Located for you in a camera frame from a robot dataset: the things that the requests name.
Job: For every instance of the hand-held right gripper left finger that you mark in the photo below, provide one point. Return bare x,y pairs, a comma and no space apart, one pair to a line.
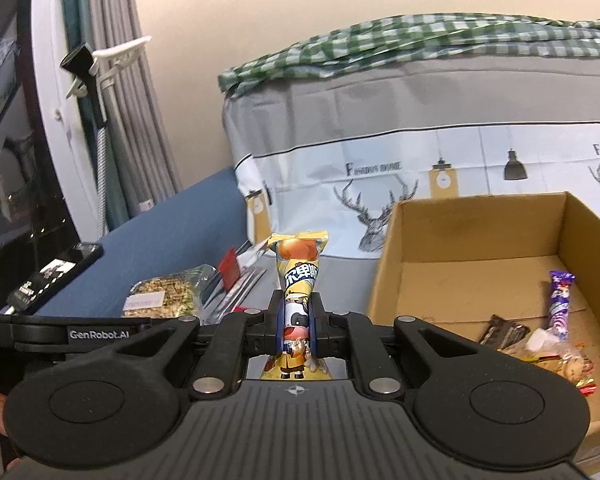
278,325

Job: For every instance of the purple snack packet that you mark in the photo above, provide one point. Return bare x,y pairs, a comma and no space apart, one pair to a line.
561,300

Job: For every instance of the green checked cloth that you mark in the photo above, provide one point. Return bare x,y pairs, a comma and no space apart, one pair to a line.
380,40

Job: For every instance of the grey curtain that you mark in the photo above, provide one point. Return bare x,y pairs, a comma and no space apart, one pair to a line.
130,110

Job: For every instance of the grey deer print sheet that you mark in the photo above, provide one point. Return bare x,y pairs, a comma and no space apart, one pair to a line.
330,110

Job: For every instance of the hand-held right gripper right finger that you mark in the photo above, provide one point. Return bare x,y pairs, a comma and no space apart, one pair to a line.
311,325

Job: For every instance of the black monitor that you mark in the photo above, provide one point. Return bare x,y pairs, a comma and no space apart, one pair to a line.
10,160

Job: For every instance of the small black box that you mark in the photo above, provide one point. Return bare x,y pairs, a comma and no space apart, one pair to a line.
77,60

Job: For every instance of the red snack packet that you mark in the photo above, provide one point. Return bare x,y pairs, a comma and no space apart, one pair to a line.
229,272

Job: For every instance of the small white candy packet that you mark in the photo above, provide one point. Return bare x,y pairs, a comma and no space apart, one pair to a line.
542,341

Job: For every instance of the clear nut packet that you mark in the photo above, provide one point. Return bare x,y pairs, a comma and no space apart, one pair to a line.
170,290

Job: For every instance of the black smartphone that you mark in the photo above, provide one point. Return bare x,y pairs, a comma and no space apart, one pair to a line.
50,275

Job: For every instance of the colourful mixed candy packet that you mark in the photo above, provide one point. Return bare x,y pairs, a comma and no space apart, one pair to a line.
577,372

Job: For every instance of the white frame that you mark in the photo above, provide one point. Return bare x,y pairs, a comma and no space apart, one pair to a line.
45,20

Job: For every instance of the clear striped snack packet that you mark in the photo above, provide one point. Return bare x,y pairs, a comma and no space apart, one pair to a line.
242,292

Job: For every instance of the yellow cartoon snack packet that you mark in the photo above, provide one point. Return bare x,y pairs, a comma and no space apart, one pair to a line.
300,270

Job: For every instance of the dark brown snack packet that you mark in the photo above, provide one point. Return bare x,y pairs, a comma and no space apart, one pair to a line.
502,330

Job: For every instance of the brown cardboard box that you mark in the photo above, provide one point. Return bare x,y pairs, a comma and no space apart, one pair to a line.
480,230

